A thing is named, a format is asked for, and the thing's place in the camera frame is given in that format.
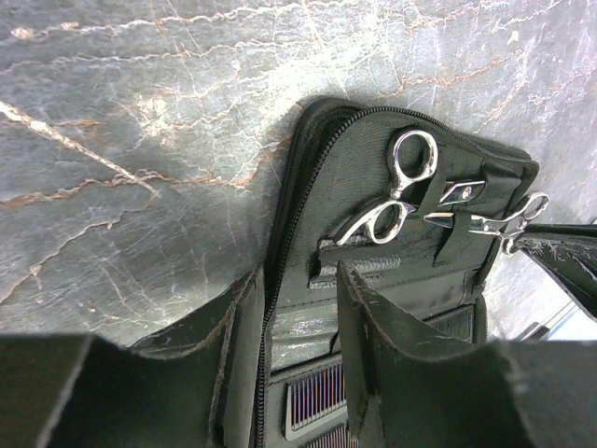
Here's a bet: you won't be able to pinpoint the black tool case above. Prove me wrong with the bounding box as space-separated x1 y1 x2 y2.
254 97 539 447

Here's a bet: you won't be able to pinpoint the black comb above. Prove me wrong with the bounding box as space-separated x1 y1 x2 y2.
281 302 477 432
281 420 361 448

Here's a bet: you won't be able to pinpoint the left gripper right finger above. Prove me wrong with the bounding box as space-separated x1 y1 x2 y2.
337 263 596 447

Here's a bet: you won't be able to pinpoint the silver scissors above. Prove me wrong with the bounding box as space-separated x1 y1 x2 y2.
332 129 487 246
422 190 550 257

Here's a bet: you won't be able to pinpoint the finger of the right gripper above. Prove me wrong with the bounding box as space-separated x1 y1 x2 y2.
515 224 596 321

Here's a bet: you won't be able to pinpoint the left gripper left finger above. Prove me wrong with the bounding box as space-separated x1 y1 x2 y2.
1 267 264 447

